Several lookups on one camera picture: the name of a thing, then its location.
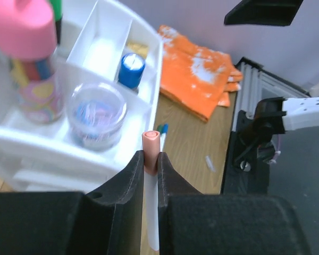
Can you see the small yellow eraser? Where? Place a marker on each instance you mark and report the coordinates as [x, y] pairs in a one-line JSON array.
[[138, 48]]

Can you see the white plastic drawer organizer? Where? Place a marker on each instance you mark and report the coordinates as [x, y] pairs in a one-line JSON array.
[[109, 67]]

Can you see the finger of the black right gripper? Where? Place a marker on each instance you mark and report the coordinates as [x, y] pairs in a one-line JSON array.
[[263, 12]]

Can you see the aluminium frame rails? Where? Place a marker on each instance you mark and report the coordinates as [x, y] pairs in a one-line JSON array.
[[258, 84]]

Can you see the pink lid pencil tube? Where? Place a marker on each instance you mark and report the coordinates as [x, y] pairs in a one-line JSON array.
[[28, 40]]

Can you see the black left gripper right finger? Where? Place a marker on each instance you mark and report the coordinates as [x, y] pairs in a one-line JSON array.
[[180, 212]]

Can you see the blue cap marker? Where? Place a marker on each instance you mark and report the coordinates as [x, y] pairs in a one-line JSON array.
[[163, 135]]

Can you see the pink cap white marker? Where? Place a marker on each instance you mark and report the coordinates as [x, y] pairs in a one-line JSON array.
[[151, 149]]

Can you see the orange white tie-dye cloth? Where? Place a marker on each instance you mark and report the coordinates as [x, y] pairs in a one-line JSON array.
[[198, 78]]

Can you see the black green highlighter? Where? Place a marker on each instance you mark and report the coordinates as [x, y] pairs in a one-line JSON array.
[[58, 14]]

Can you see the blue cap clear tube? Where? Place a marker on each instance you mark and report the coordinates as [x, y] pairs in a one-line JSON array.
[[131, 70]]

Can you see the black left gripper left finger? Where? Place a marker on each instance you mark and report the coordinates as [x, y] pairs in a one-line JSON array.
[[108, 219]]

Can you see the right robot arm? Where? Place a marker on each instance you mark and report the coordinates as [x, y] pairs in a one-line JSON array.
[[272, 116]]

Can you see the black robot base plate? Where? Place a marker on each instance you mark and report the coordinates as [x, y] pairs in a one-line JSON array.
[[249, 175]]

